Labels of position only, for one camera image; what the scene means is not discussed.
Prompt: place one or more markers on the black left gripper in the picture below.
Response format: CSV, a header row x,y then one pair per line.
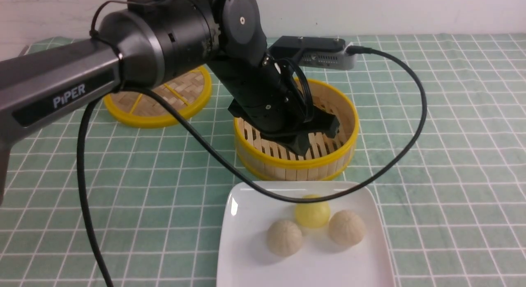
x,y
276,99

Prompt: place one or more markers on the yellow steamed bun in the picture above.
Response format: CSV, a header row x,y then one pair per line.
x,y
313,215

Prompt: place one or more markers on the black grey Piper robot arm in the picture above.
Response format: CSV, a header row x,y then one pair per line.
x,y
154,41

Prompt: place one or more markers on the left beige steamed bun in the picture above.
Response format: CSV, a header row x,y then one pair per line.
x,y
284,238

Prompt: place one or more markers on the beige steamed bun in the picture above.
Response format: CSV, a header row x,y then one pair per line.
x,y
284,238
346,228

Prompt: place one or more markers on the right beige steamed bun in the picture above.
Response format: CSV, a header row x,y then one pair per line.
x,y
346,228

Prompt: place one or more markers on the yellow bamboo steamer basket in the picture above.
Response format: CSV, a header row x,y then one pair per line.
x,y
326,157

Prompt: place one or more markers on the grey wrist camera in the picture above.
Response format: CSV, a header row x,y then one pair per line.
x,y
314,52

